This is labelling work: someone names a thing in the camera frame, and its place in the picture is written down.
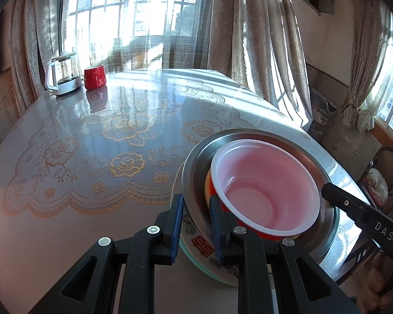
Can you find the glass electric kettle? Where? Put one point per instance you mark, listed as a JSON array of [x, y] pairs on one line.
[[65, 78]]

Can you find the red plastic bowl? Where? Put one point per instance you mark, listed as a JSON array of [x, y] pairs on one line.
[[265, 183]]

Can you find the large white floral plate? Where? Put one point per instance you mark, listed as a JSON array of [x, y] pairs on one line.
[[196, 232]]

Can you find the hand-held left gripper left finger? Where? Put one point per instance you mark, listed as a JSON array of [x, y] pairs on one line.
[[177, 225]]

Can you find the white fluffy cushion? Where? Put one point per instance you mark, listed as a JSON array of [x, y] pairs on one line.
[[376, 183]]

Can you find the dark wooden chair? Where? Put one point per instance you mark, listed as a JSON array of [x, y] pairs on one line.
[[357, 258]]

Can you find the beige tied curtain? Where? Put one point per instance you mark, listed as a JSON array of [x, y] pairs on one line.
[[366, 55]]

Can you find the grey bag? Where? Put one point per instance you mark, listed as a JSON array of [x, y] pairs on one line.
[[322, 114]]

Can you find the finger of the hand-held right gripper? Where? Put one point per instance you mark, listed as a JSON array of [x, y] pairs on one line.
[[344, 201]]

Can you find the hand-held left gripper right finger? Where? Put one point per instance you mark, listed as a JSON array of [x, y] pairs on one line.
[[216, 232]]

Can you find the red mug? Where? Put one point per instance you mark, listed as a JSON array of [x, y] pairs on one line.
[[95, 78]]

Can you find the lace floral tablecloth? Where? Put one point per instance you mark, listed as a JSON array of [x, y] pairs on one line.
[[118, 157]]

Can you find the stainless steel bowl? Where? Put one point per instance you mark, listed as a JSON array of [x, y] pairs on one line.
[[203, 150]]

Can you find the sheer white curtain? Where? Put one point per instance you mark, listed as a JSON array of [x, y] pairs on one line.
[[144, 49]]

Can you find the round-backed chair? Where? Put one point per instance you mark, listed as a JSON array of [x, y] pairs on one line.
[[384, 157]]

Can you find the person's right hand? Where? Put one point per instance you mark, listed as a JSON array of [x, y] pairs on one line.
[[386, 287]]

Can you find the beige patterned curtain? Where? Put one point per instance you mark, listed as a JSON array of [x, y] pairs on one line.
[[258, 49], [32, 39]]

